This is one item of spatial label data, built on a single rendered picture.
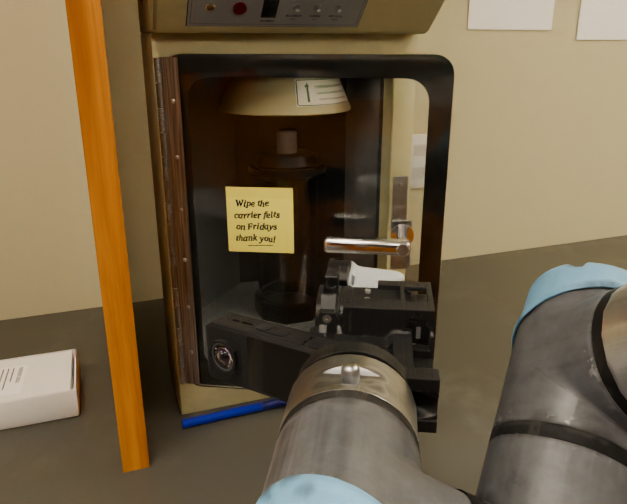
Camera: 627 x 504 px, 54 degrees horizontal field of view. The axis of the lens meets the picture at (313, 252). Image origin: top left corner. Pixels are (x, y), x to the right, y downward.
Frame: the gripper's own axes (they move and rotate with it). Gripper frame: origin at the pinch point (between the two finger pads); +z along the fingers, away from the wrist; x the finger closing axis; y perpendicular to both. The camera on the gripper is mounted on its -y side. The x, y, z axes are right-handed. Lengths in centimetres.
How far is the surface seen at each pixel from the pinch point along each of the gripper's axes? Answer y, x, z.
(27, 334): -55, -26, 34
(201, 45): -16.9, 19.8, 17.0
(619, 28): 54, 23, 102
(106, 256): -23.8, -0.1, 3.3
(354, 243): 0.6, 0.5, 8.7
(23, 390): -41.4, -22.1, 11.9
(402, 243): 5.5, 0.7, 8.8
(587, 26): 46, 23, 97
